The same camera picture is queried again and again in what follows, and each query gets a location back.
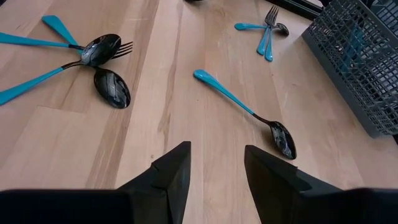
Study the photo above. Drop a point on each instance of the black table edge rail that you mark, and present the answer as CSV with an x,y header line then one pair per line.
x,y
298,7

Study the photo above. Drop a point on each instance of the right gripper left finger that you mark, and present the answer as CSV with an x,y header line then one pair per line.
x,y
168,186

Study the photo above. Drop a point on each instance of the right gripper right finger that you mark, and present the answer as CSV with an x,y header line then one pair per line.
x,y
273,193

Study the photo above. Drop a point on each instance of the grey mesh cutlery basket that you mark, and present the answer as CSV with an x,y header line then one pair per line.
x,y
342,88

